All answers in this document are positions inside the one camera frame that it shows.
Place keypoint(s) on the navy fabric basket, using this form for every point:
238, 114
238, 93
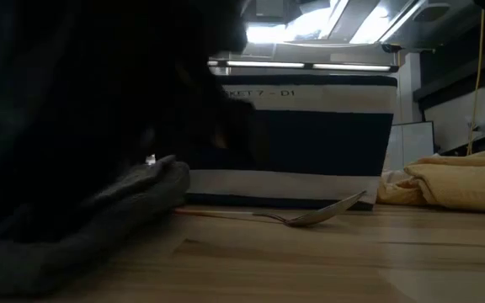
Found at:
318, 143

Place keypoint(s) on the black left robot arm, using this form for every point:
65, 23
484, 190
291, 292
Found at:
78, 105

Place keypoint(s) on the dark grey towel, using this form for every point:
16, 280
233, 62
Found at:
99, 235

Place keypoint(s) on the yellow towel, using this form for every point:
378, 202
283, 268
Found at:
457, 181

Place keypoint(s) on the white panel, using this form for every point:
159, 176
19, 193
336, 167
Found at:
411, 145

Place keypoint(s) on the small black ceiling fixture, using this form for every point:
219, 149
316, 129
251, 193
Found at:
392, 48

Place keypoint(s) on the long ceiling light tube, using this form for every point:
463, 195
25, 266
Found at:
268, 64
352, 67

